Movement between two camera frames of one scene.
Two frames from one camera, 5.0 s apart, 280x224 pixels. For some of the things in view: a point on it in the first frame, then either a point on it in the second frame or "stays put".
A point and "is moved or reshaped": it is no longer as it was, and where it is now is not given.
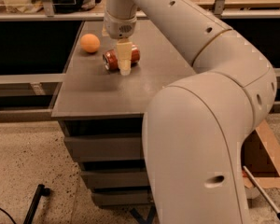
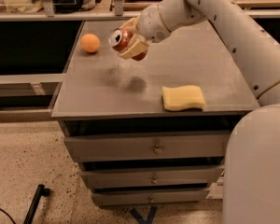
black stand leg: (41, 190) stays put
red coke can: (110, 57) is moved or reshaped
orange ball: (90, 43) stays put
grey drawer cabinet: (102, 112) stays put
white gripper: (119, 28) -> (150, 24)
